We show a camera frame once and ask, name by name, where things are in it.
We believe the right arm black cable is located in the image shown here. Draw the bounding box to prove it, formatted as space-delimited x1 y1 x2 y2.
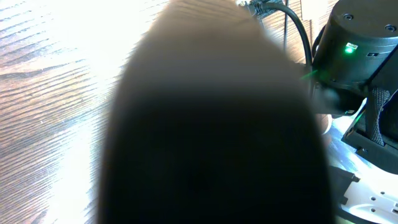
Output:
239 0 313 72

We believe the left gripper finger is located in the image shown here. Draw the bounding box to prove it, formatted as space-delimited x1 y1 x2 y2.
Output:
98 1 335 223

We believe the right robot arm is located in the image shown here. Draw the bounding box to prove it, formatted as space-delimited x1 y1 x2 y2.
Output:
312 0 397 203

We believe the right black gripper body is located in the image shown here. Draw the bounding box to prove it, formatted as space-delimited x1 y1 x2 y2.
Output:
329 86 398 206

